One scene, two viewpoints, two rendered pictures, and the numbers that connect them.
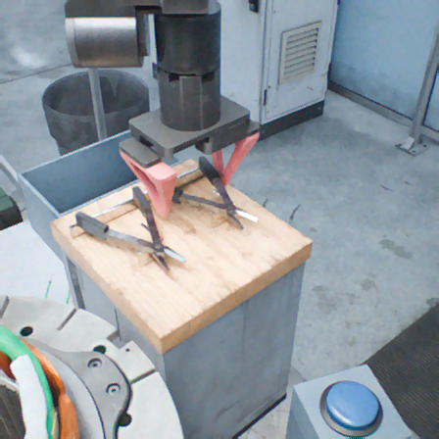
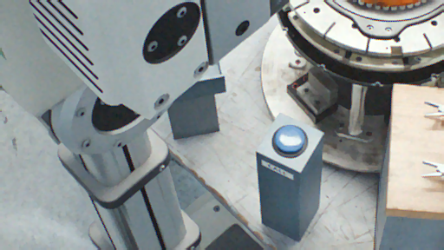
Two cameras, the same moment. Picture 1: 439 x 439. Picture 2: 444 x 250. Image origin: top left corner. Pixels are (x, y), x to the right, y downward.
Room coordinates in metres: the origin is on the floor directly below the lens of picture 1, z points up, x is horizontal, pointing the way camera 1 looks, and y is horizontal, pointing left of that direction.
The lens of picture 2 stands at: (0.66, -0.51, 2.12)
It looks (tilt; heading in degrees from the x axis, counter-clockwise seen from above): 59 degrees down; 139
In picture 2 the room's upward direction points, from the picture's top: 3 degrees counter-clockwise
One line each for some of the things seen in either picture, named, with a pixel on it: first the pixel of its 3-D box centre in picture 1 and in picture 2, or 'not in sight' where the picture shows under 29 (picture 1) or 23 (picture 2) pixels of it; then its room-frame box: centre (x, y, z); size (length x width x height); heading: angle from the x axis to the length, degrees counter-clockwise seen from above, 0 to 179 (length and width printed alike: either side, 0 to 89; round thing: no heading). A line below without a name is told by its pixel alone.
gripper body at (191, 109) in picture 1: (189, 98); not in sight; (0.46, 0.02, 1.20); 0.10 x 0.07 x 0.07; 131
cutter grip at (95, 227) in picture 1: (92, 225); not in sight; (0.40, 0.12, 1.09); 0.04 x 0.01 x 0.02; 55
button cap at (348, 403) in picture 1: (352, 404); (290, 139); (0.24, -0.11, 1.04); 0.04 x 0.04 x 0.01
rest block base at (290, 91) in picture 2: not in sight; (311, 97); (0.11, 0.06, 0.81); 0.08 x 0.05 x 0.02; 174
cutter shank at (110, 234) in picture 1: (133, 241); not in sight; (0.38, 0.08, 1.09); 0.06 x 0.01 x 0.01; 65
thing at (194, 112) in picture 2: not in sight; (183, 65); (-0.02, -0.09, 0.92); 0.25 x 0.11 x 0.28; 148
